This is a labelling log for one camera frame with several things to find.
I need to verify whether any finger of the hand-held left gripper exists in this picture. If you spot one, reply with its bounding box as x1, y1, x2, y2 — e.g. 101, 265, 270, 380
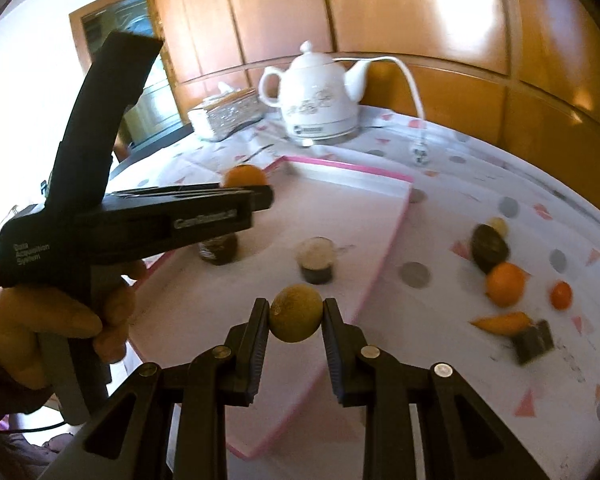
105, 184, 274, 213

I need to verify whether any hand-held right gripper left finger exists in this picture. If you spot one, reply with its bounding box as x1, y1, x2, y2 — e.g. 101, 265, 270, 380
42, 298, 271, 480

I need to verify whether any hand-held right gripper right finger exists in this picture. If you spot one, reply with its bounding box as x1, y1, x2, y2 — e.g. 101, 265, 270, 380
322, 298, 551, 480

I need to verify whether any orange tangerine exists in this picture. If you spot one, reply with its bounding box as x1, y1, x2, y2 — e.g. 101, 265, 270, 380
484, 261, 528, 309
221, 163, 269, 190

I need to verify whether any yellow-green lemon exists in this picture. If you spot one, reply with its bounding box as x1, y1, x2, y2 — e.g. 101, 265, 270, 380
269, 284, 325, 345

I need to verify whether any dark brown patterned chunk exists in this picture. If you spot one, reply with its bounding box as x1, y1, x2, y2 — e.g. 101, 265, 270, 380
197, 232, 239, 266

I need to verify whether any white tray with pink rim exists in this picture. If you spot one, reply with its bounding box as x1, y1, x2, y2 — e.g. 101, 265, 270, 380
125, 156, 415, 461

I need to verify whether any dark-skinned vegetable slice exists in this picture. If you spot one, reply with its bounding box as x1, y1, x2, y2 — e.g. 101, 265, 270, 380
295, 236, 337, 286
510, 319, 556, 366

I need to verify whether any orange carrot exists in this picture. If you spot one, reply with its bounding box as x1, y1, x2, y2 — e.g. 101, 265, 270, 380
470, 311, 532, 336

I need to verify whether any dark green avocado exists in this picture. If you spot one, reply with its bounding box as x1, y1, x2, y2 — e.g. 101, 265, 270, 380
469, 223, 511, 275

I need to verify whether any small red tomato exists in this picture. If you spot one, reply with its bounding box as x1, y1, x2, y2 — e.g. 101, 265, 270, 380
550, 281, 574, 311

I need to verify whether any person's left hand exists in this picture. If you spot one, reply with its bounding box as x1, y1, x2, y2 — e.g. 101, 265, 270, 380
0, 260, 149, 392

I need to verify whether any silver patterned tissue box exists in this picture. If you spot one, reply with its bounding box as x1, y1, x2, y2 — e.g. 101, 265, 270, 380
186, 81, 266, 142

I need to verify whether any white ceramic electric kettle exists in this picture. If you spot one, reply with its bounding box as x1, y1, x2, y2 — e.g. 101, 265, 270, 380
258, 40, 370, 148

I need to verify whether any wooden framed glass door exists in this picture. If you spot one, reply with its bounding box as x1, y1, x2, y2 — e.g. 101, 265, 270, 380
69, 0, 186, 153

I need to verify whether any white patterned tablecloth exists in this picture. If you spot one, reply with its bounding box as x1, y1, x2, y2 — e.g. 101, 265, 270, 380
105, 105, 600, 480

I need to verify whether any wooden panelled cabinet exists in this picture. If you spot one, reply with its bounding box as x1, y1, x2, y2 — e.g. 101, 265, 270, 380
145, 0, 600, 221

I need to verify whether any white power cable with plug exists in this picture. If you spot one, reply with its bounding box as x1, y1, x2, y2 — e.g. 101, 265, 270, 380
347, 55, 431, 167

